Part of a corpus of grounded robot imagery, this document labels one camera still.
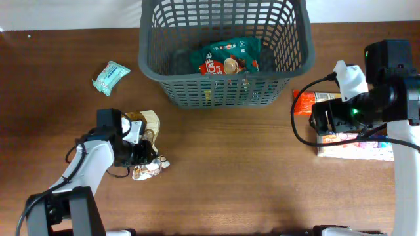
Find teal wet wipes pack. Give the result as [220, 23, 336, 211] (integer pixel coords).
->
[92, 61, 131, 96]

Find green Nescafe coffee bag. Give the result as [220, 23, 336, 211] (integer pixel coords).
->
[190, 37, 262, 75]

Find orange spaghetti packet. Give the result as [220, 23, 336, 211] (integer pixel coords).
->
[293, 91, 341, 116]

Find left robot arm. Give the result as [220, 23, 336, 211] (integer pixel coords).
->
[15, 108, 160, 235]

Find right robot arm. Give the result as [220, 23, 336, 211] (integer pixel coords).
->
[309, 39, 419, 235]

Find beige brown snack pouch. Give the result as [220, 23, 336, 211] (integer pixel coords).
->
[126, 110, 170, 181]

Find left black cable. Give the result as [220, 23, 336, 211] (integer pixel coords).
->
[14, 113, 134, 236]

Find grey plastic basket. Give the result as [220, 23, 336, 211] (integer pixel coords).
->
[138, 0, 315, 108]

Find multicolour tissue multipack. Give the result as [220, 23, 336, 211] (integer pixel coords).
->
[317, 133, 394, 161]

